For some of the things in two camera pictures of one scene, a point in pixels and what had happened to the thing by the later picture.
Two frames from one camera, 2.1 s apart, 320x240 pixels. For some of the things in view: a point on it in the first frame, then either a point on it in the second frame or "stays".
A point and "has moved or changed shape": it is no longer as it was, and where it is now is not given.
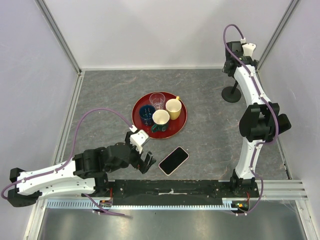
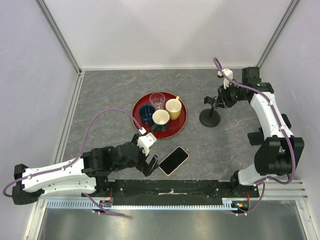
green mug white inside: [160, 118] stays
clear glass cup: [157, 99] stays
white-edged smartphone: [174, 160] stays
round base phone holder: [231, 94] has moved or changed shape
